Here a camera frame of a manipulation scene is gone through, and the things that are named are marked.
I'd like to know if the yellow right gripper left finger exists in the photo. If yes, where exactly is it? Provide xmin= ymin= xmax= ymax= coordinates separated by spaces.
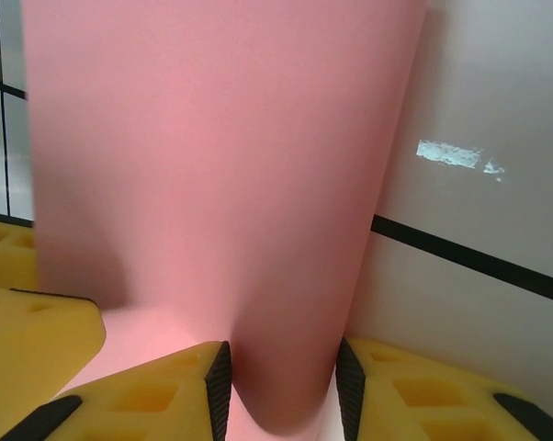
xmin=0 ymin=340 xmax=234 ymax=441

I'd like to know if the pink paper sheet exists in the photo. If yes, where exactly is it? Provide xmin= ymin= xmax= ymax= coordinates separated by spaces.
xmin=19 ymin=0 xmax=428 ymax=441

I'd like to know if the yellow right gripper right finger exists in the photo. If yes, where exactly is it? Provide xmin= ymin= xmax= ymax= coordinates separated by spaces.
xmin=334 ymin=337 xmax=553 ymax=441

